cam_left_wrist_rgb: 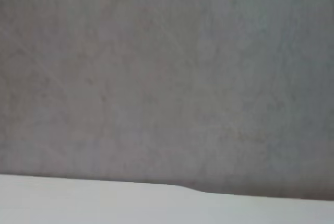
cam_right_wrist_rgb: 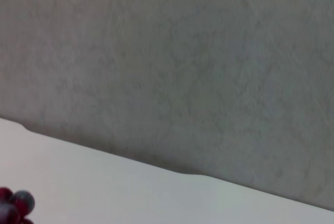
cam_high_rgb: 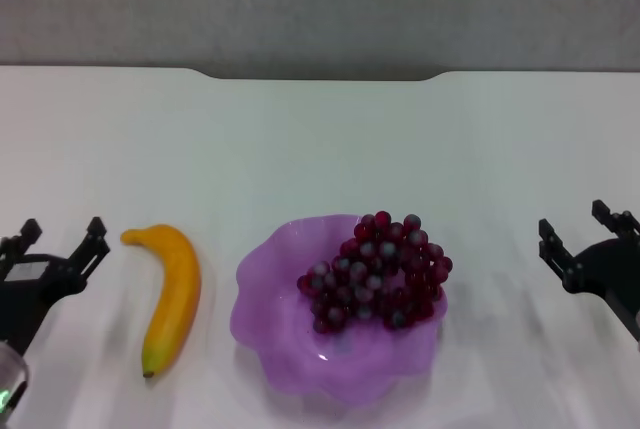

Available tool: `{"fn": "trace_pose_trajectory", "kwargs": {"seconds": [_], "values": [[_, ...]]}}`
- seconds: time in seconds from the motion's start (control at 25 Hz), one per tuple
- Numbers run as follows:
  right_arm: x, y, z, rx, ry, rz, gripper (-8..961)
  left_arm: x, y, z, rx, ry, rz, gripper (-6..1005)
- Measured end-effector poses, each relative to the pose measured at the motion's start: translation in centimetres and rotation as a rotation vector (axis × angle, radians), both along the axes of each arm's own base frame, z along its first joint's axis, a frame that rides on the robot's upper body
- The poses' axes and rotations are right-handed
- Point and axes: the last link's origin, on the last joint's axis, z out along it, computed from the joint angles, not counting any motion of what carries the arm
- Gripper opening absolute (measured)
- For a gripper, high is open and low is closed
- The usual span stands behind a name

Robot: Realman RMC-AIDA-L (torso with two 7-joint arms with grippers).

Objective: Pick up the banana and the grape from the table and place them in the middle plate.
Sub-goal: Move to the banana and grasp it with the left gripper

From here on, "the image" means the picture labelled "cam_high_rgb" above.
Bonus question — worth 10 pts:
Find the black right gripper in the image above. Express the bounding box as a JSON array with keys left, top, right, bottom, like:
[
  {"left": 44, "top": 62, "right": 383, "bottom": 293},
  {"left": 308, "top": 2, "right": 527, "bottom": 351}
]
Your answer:
[{"left": 537, "top": 199, "right": 640, "bottom": 341}]

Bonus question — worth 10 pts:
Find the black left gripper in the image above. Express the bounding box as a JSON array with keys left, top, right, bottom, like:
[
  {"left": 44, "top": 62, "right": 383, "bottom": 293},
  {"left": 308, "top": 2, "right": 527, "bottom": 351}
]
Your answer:
[{"left": 0, "top": 216, "right": 112, "bottom": 356}]

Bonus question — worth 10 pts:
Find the yellow banana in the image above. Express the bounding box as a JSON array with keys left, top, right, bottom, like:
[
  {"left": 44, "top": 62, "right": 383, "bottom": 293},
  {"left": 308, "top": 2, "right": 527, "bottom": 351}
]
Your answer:
[{"left": 119, "top": 223, "right": 202, "bottom": 379}]

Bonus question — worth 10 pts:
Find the dark red grape bunch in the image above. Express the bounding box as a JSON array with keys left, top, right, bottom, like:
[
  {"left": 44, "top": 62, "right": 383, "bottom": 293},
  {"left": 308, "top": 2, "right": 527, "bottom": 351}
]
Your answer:
[{"left": 296, "top": 209, "right": 454, "bottom": 336}]

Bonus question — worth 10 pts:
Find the purple scalloped plastic bowl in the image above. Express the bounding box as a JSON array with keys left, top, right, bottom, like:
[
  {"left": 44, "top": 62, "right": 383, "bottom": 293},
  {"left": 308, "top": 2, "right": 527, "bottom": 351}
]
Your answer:
[{"left": 229, "top": 213, "right": 449, "bottom": 408}]

